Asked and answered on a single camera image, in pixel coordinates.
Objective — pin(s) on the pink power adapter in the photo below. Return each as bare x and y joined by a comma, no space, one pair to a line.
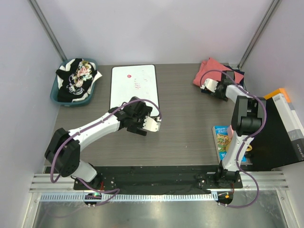
230,132

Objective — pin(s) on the red t shirt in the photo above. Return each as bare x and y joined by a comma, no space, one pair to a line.
212,64

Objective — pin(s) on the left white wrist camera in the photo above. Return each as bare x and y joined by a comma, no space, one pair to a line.
151,124

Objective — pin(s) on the blue illustrated book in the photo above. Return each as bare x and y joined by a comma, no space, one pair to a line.
221,140

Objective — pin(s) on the black floral t shirt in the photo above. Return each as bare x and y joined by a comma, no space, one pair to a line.
75,80

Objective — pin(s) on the teal laundry basket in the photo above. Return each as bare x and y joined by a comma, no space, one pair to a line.
54,90

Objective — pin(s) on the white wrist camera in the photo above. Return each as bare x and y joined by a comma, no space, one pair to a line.
209,85
151,124

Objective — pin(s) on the yellow cup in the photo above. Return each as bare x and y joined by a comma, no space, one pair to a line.
249,148

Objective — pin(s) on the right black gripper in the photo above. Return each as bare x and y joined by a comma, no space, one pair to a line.
216,93

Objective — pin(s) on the black orange box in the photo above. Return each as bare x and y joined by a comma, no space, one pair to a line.
281,142

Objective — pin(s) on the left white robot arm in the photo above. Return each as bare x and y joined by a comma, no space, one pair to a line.
63,151

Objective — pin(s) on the folded navy t shirt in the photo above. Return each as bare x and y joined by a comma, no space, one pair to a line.
211,64

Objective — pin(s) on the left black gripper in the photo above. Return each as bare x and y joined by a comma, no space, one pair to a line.
138,128

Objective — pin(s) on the right aluminium corner post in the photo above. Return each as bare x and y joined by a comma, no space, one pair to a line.
274,4

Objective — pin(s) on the white board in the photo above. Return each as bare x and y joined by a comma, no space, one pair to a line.
130,81

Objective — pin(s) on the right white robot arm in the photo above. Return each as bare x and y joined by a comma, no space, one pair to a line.
248,120

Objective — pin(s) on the aluminium frame rail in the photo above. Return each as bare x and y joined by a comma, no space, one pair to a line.
63,191

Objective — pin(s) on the aluminium corner post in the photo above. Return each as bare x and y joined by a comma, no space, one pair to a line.
274,4
47,28

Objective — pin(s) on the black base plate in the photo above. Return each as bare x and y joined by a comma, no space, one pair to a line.
160,180

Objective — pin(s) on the left aluminium corner post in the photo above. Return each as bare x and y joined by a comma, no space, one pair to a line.
47,28

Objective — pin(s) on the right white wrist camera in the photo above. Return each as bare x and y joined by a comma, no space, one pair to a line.
209,85

